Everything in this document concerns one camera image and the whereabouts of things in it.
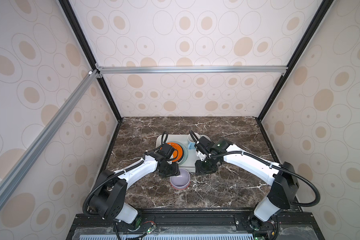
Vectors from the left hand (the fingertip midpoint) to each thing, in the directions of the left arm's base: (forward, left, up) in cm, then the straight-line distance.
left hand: (181, 172), depth 83 cm
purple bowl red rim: (-4, 0, -3) cm, 5 cm away
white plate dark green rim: (+12, -3, -5) cm, 14 cm away
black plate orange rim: (+4, +1, +15) cm, 15 cm away
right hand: (-2, -10, +4) cm, 11 cm away
